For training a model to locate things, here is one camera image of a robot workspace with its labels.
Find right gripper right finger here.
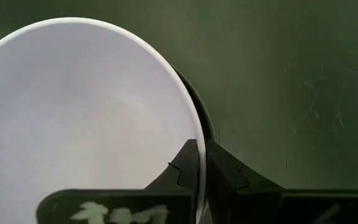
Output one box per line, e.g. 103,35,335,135
206,139,286,224

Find lilac ribbed bowl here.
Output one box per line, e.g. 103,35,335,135
0,17,207,224

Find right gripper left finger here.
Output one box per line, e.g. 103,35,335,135
144,139,198,190

